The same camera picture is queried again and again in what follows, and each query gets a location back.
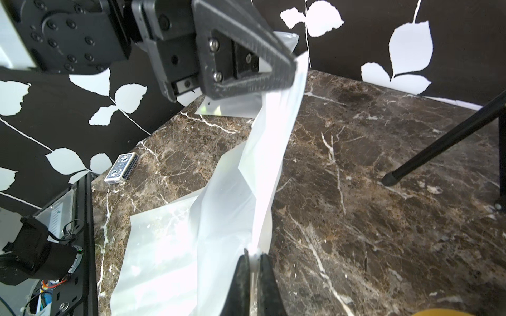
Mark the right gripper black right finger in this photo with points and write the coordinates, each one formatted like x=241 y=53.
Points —
x=270 y=302

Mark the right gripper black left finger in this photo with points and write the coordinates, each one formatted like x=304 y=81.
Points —
x=237 y=302

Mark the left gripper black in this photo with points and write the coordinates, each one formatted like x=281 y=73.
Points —
x=237 y=50

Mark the stack of clear zip-top bags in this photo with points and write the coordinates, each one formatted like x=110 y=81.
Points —
x=159 y=272

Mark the clear zip-top bag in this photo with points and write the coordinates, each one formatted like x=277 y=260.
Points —
x=246 y=106
x=229 y=216

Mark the clear zip-top bag top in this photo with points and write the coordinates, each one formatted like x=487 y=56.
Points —
x=246 y=106

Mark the yellow plastic tray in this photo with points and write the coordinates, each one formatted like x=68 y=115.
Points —
x=441 y=312

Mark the small printed card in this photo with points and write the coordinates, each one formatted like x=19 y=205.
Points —
x=121 y=169

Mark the black perforated music stand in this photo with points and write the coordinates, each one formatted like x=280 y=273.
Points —
x=495 y=109

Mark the black front mounting rail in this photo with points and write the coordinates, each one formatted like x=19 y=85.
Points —
x=70 y=218

